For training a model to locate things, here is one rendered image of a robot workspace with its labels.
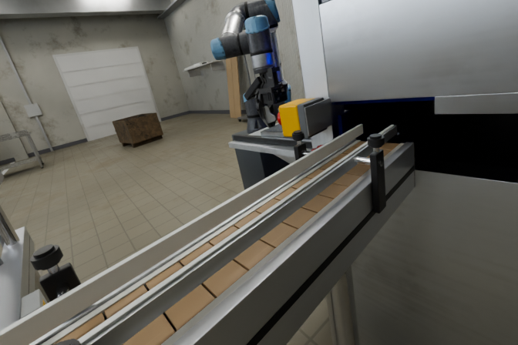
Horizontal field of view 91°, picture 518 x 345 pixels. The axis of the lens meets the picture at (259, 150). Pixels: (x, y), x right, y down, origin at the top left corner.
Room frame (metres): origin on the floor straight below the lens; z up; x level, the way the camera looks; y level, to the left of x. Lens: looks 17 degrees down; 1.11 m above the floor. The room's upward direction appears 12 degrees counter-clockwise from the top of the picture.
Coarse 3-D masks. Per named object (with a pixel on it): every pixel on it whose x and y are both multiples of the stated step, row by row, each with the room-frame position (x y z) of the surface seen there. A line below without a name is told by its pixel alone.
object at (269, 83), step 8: (256, 72) 0.86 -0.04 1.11; (264, 72) 0.86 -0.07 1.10; (272, 72) 0.83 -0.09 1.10; (264, 80) 0.86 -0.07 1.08; (272, 80) 0.83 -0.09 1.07; (264, 88) 0.86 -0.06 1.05; (272, 88) 0.82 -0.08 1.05; (280, 88) 0.84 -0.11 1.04; (256, 96) 0.88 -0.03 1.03; (264, 96) 0.86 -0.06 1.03; (272, 96) 0.82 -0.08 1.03; (280, 96) 0.84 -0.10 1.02; (264, 104) 0.88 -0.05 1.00; (272, 104) 0.84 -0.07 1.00
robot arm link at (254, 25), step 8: (256, 16) 0.85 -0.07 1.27; (264, 16) 0.85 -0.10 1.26; (248, 24) 0.85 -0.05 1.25; (256, 24) 0.84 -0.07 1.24; (264, 24) 0.85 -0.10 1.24; (248, 32) 0.85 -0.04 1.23; (256, 32) 0.84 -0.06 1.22; (264, 32) 0.84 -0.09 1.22; (248, 40) 0.86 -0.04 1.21; (256, 40) 0.84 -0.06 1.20; (264, 40) 0.84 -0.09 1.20; (256, 48) 0.84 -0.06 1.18; (264, 48) 0.84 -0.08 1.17; (272, 48) 0.87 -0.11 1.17
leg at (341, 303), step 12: (348, 276) 0.33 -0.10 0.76; (336, 288) 0.33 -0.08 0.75; (348, 288) 0.33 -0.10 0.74; (336, 300) 0.33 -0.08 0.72; (348, 300) 0.33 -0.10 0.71; (336, 312) 0.33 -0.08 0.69; (348, 312) 0.33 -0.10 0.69; (336, 324) 0.33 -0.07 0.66; (348, 324) 0.33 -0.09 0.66; (336, 336) 0.34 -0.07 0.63; (348, 336) 0.33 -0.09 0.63
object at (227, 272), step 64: (256, 192) 0.30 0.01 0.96; (320, 192) 0.28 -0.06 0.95; (384, 192) 0.32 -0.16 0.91; (192, 256) 0.24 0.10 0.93; (256, 256) 0.22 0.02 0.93; (320, 256) 0.23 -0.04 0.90; (64, 320) 0.16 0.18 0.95; (128, 320) 0.14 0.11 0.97; (192, 320) 0.16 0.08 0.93; (256, 320) 0.17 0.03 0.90
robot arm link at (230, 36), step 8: (232, 8) 1.30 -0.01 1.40; (240, 8) 1.29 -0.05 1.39; (232, 16) 1.22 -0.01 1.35; (240, 16) 1.26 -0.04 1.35; (232, 24) 1.12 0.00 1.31; (240, 24) 1.19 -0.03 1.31; (224, 32) 1.03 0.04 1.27; (232, 32) 1.03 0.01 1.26; (216, 40) 0.98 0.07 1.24; (224, 40) 0.97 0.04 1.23; (232, 40) 0.96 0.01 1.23; (216, 48) 0.97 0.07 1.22; (224, 48) 0.96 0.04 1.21; (232, 48) 0.96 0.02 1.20; (240, 48) 0.95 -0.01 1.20; (216, 56) 0.98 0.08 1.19; (224, 56) 0.97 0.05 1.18; (232, 56) 0.98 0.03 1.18
